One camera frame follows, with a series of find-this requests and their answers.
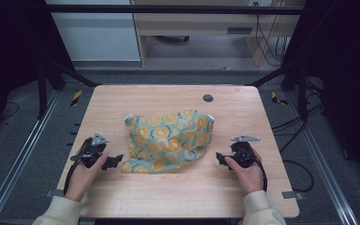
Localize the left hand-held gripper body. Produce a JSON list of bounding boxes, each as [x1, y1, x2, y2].
[[69, 132, 110, 170]]

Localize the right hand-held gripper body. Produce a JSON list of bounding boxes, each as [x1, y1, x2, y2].
[[230, 134, 262, 169]]

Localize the teal cloth with yellow flowers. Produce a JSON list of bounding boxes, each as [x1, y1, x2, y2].
[[120, 109, 216, 174]]

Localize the person's right hand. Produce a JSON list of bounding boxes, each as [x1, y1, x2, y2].
[[224, 147, 265, 195]]

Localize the person's left hand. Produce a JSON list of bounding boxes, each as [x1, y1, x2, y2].
[[64, 152, 109, 203]]

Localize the grey metal table clamp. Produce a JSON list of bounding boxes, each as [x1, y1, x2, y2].
[[44, 188, 66, 199], [281, 190, 305, 202]]

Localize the yellow black striped tape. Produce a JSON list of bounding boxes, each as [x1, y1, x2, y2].
[[70, 89, 83, 108]]

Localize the white cabinet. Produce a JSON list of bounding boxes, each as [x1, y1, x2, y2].
[[44, 0, 143, 63]]

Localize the black curtain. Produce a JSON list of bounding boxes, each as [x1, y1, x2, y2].
[[280, 0, 360, 186], [0, 0, 76, 148]]

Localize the black metal crossbar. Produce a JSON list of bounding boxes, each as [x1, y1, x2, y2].
[[45, 4, 306, 17]]

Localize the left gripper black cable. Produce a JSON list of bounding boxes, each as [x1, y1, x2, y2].
[[63, 139, 92, 197]]

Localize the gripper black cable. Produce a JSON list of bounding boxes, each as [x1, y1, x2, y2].
[[251, 152, 269, 193], [63, 139, 92, 197]]

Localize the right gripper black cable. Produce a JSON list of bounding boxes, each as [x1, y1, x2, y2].
[[251, 152, 269, 193]]

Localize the black floor cables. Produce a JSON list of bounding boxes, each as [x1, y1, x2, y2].
[[271, 77, 326, 193]]

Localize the yellow handled tool right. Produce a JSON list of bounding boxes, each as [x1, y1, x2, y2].
[[270, 91, 289, 106]]

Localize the aluminium floor rail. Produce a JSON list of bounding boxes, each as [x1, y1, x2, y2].
[[284, 91, 360, 225], [0, 89, 61, 225]]

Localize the black metal frame stand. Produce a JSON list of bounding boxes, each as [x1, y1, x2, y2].
[[37, 58, 102, 120], [246, 60, 309, 122]]

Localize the thin black floor cable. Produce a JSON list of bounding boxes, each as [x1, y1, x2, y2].
[[0, 100, 21, 122]]

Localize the hanging black cables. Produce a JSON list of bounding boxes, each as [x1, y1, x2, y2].
[[252, 1, 293, 68]]

